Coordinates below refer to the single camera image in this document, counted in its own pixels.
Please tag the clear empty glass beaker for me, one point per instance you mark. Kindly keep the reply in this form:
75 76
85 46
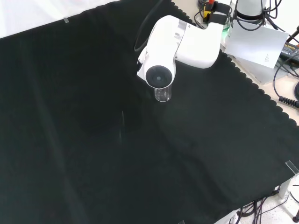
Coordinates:
163 95

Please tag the clear tape strip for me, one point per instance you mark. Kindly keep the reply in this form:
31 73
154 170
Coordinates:
66 20
292 168

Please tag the white table leg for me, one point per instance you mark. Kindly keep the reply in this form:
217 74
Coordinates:
283 187

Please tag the black bench cloth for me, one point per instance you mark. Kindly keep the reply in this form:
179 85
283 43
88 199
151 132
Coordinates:
93 140

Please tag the black power adapter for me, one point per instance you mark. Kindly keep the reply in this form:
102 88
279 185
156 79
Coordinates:
290 50

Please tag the yellow stop button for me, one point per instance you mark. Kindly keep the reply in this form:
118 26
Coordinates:
206 10

